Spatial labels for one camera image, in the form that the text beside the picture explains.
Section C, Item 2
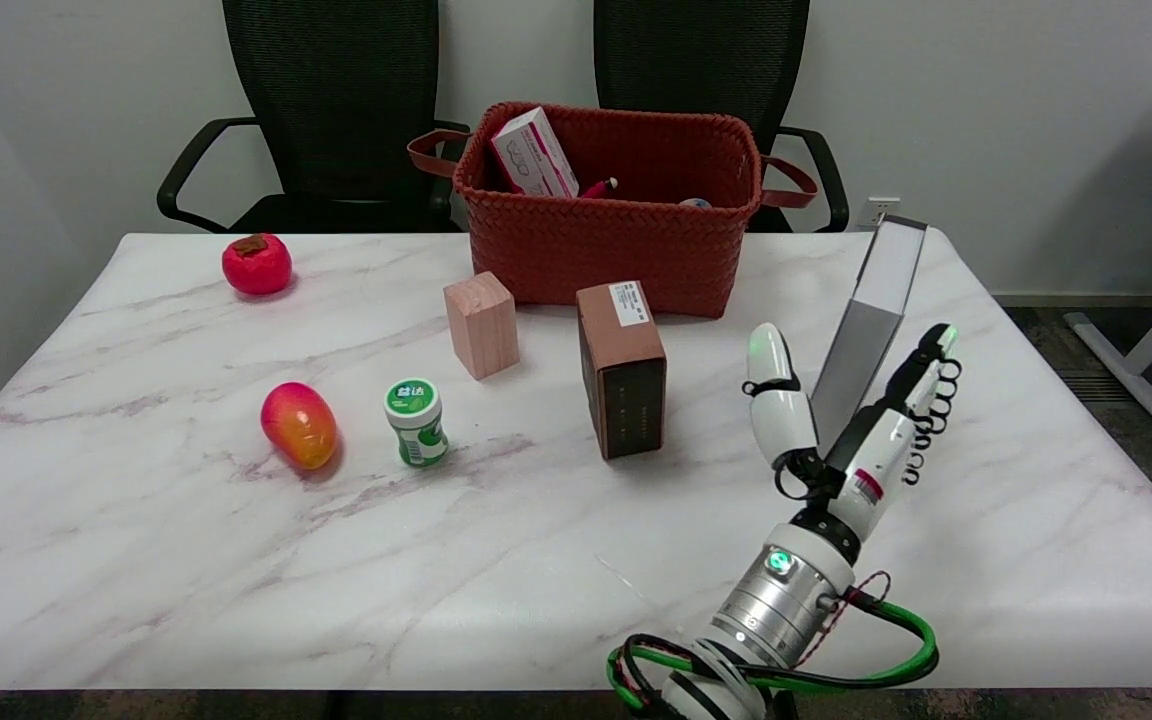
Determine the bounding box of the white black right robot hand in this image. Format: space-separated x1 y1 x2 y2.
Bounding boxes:
744 322 963 563

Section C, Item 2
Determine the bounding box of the white book with photo cover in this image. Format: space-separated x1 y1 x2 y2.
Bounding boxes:
808 215 929 453

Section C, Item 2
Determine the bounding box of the brown cardboard box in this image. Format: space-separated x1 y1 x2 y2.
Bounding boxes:
576 280 669 461

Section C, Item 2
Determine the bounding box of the red woven basket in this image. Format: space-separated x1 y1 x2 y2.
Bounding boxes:
407 100 819 319

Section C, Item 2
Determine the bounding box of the pink wooden block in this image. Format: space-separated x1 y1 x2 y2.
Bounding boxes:
443 271 521 381

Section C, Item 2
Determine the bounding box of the black mesh office chair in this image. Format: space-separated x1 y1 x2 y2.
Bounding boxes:
593 0 850 233
157 0 472 234

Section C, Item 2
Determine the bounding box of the green white gum bottle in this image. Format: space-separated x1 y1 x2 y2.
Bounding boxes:
383 377 450 469

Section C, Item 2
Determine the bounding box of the pink white carton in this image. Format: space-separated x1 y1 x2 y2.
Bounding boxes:
490 106 581 199

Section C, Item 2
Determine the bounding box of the red yellow toy mango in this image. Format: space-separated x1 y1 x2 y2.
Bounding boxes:
260 381 339 471

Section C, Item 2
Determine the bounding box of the red toy persimmon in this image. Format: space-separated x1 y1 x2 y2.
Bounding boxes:
221 233 294 297

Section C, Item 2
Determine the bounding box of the green robot cable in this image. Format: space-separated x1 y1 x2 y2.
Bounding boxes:
606 590 940 713

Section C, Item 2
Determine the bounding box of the white desk frame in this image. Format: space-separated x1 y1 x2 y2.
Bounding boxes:
1064 97 1152 451

